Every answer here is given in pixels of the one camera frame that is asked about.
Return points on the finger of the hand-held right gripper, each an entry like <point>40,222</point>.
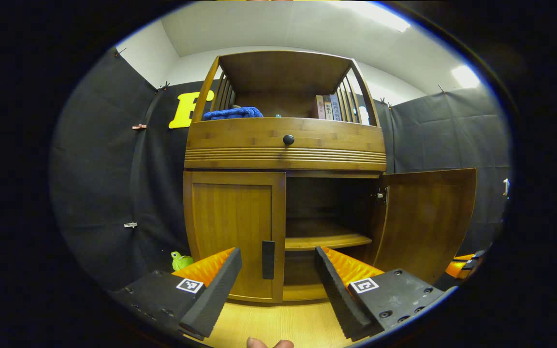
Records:
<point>455,268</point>

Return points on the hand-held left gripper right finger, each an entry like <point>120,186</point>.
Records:
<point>334,290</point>

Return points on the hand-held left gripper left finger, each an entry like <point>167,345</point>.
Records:
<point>218,290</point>

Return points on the wooden shoe cabinet door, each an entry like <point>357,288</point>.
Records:
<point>232,232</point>
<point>428,222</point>

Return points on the wooden double-door shoe cabinet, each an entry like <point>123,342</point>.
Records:
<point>283,72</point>

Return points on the wooden inner cabinet shelf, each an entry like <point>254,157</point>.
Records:
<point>322,239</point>

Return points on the wooden cabinet drawer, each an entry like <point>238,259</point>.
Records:
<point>259,133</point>

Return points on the green frog toy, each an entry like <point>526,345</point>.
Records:
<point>181,262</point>

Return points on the metal clip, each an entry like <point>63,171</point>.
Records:
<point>130,224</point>

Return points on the black round drawer knob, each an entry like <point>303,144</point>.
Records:
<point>288,139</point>

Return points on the black backdrop cloth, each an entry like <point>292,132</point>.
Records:
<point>104,169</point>

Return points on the blue cloth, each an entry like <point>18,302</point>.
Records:
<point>232,113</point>

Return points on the red clip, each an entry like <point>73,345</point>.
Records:
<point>139,127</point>

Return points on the beige book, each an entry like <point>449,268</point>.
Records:
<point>329,108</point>

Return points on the pink book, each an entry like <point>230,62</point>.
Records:
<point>319,107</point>

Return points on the small ceiling light panel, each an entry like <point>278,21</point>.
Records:
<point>465,76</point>

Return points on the long ceiling light panel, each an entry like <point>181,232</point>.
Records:
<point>385,17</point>

